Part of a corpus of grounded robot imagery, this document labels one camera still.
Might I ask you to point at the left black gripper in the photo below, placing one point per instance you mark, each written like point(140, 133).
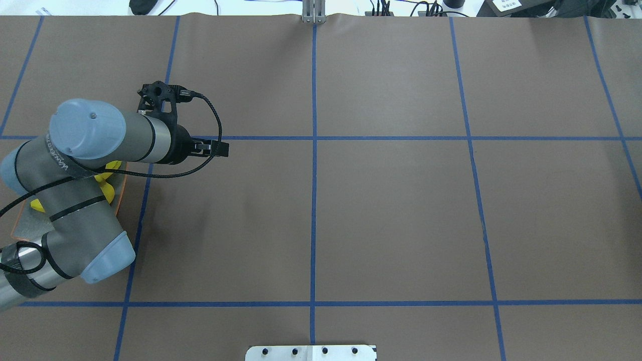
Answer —
point(179, 147)

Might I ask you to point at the yellow banana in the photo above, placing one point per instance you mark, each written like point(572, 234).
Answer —
point(107, 189)
point(112, 166)

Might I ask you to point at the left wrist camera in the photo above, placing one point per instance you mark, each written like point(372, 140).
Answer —
point(159, 100)

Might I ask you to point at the black printer box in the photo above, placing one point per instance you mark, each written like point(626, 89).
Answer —
point(503, 9)

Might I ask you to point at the aluminium frame post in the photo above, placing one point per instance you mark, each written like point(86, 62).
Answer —
point(314, 12)

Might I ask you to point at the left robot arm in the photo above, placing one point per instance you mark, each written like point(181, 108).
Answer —
point(59, 168)

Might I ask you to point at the grey square plate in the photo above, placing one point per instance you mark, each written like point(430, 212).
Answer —
point(32, 223)

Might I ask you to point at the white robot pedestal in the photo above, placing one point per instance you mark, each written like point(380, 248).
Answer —
point(312, 352)

